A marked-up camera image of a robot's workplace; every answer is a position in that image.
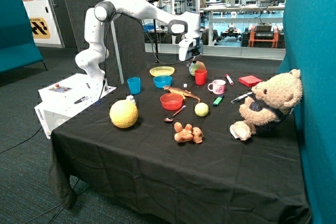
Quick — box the blue plastic bowl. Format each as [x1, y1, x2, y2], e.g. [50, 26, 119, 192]
[153, 75, 172, 88]

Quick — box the small yellow-green ball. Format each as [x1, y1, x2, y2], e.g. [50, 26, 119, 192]
[194, 102, 209, 117]

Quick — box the small orange plush toy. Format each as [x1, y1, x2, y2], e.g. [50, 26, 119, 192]
[174, 122, 204, 144]

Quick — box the blue plastic cup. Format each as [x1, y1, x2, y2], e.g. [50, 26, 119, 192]
[127, 77, 141, 94]

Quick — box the red plastic cup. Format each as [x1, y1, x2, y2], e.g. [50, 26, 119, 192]
[194, 69, 207, 86]

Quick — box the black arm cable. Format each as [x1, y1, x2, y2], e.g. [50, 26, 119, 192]
[96, 11, 190, 104]

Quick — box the large yellow ball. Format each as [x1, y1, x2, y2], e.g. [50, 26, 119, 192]
[110, 100, 139, 129]

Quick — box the yellow plastic bowl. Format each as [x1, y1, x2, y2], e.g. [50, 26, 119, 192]
[149, 66, 175, 77]

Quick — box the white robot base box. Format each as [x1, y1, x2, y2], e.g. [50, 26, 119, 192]
[35, 73, 116, 139]

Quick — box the teal partition wall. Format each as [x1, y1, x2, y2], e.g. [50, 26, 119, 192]
[279, 0, 335, 223]

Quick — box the red square box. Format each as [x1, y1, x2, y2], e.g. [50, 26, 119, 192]
[238, 75, 262, 87]

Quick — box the green highlighter pen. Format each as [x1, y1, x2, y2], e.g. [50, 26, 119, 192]
[213, 94, 225, 106]

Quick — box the black tablecloth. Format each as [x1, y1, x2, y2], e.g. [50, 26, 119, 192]
[48, 70, 312, 223]

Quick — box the large beige teddy bear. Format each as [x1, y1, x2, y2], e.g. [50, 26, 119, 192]
[230, 69, 303, 141]

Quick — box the red plastic bowl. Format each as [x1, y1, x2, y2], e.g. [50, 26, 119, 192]
[160, 93, 183, 111]

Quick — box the pink mug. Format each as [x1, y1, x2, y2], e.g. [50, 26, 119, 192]
[207, 80, 226, 95]

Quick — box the red white marker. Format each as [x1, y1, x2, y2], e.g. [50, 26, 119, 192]
[225, 74, 234, 86]

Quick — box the black pen on base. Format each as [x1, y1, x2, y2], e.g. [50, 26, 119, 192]
[74, 97, 89, 104]

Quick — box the orange toy lizard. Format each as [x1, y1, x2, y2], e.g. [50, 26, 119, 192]
[163, 85, 201, 103]

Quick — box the dark grey partition panel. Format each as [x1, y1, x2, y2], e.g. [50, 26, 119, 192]
[52, 0, 147, 86]

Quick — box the teal sofa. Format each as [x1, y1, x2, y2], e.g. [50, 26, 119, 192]
[0, 0, 44, 73]

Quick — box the metal spoon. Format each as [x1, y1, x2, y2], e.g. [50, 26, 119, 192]
[164, 105, 186, 122]

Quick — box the pastel multicolour ball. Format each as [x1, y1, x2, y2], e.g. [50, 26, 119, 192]
[188, 61, 206, 77]

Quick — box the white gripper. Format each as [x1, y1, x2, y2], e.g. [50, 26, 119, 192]
[178, 38, 203, 66]

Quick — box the small white bottle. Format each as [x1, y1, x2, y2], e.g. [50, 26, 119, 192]
[126, 94, 137, 105]

